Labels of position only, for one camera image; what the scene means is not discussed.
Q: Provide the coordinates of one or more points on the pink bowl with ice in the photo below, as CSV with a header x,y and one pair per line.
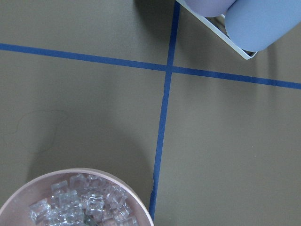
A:
x,y
15,211

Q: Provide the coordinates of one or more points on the blue cup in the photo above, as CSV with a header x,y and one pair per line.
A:
x,y
253,25

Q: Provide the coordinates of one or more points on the purple cup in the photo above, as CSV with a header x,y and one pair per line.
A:
x,y
209,8

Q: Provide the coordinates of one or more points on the white cup rack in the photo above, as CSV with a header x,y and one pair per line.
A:
x,y
217,25

